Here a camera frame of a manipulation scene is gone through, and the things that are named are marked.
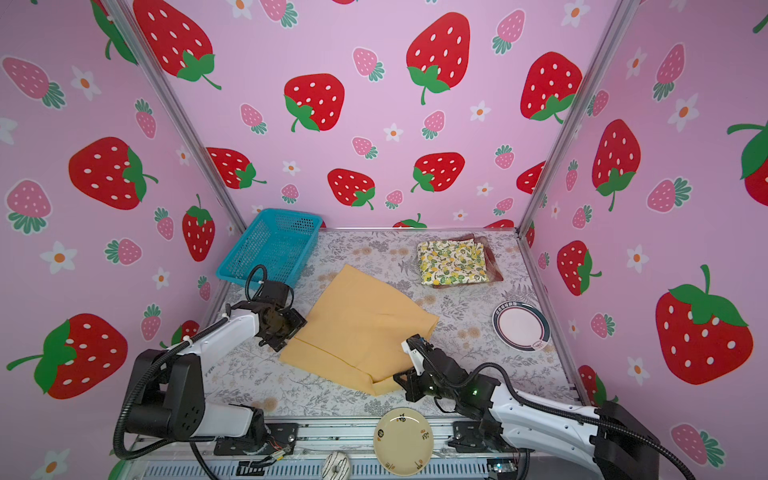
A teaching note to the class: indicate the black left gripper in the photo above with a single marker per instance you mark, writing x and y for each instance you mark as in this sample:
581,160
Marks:
298,322

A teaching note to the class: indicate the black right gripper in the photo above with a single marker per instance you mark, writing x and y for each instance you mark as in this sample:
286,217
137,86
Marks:
408,383

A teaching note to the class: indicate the tan skirt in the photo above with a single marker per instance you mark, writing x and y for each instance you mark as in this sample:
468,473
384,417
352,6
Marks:
354,334

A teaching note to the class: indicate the red plaid skirt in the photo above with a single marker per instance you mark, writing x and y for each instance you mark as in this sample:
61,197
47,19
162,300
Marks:
491,266

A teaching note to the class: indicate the lemon print skirt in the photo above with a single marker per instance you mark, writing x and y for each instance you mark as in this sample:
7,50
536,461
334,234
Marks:
452,262

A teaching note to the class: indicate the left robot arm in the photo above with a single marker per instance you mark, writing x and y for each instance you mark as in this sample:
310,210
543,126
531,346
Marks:
166,398

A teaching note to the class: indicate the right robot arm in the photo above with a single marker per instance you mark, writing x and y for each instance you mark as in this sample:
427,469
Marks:
607,439

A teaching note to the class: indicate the cream plate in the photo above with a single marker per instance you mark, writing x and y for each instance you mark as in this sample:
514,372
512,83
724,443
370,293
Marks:
403,442

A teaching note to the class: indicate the teal plastic basket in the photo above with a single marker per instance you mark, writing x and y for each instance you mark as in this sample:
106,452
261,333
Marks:
281,240

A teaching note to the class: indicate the pink plate with teal rim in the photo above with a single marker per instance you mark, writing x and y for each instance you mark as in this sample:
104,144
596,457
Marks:
521,326

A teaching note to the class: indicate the chocolate drizzled donut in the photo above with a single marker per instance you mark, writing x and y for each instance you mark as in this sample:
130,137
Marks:
337,466

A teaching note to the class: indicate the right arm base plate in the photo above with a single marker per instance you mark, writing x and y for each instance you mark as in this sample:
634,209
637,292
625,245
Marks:
475,437

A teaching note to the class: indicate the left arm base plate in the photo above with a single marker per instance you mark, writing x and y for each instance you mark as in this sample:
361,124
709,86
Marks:
260,441

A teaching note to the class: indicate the aluminium frame rail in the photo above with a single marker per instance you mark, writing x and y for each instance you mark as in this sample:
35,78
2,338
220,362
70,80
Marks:
319,437

